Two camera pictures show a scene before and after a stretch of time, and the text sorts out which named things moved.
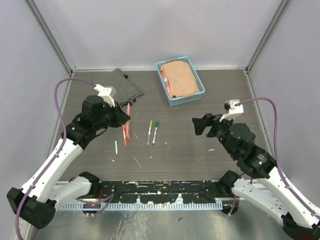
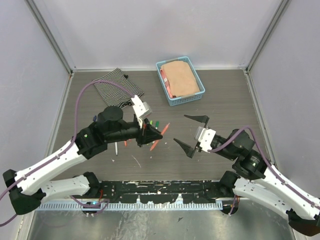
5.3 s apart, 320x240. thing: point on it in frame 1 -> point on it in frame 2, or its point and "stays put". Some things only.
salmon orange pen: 128,120 -> 162,132
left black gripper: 121,118 -> 148,134
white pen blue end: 116,147 stays put
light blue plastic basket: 182,99 stays put
